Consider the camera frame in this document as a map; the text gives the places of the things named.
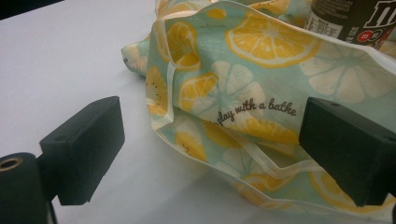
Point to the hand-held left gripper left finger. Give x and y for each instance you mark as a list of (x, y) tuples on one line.
[(82, 149)]

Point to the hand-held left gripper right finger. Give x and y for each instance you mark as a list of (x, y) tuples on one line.
[(348, 146)]

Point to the lemon print cloth bag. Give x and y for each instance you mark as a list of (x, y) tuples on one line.
[(249, 81)]

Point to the dark brown candy bottle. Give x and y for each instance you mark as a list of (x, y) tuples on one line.
[(351, 18)]

